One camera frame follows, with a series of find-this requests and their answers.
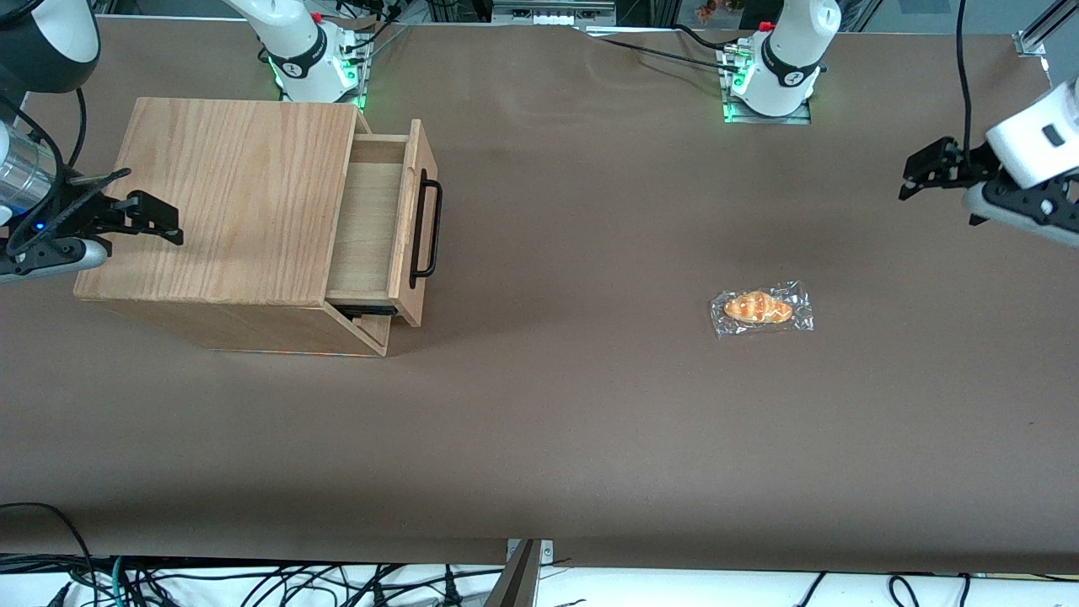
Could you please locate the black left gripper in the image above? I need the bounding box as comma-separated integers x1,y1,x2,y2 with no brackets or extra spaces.
899,137,1079,228

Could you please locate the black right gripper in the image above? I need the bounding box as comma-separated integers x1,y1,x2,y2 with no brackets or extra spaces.
4,168,184,254

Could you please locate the light wooden cabinet door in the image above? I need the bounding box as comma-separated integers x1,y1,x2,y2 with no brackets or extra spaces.
325,118,440,329

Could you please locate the black metal drawer handle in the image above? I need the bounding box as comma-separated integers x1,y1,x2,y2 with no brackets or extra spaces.
409,169,443,288

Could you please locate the wooden drawer cabinet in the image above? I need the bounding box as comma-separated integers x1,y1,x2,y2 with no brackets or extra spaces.
73,97,394,357

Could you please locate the aluminium profile corner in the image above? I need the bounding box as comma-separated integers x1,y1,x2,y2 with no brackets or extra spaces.
1016,0,1079,58

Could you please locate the croissant in clear wrapper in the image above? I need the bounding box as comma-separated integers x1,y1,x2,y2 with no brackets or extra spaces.
710,280,816,340

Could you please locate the table cover sheet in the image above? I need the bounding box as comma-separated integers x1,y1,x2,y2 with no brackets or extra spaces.
0,15,1079,578

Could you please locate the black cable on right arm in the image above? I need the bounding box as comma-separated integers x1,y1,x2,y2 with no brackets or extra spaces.
0,87,89,254

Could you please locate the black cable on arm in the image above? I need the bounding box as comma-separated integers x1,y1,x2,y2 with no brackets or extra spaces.
955,0,974,165
0,87,89,254

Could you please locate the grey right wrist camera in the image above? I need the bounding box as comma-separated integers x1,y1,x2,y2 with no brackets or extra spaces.
0,239,112,284

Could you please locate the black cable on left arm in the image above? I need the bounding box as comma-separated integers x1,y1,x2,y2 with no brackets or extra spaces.
955,0,974,165

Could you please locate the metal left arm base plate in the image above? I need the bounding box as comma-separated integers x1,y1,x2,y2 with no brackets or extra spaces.
721,42,814,126

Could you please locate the black cable to arm base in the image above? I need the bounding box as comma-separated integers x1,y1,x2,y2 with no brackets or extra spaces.
577,25,734,68

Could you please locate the black looped floor cable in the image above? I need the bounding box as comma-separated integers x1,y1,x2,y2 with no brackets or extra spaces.
0,502,95,607

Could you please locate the grey metal bracket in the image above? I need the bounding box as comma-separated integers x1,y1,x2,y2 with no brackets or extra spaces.
483,538,555,607

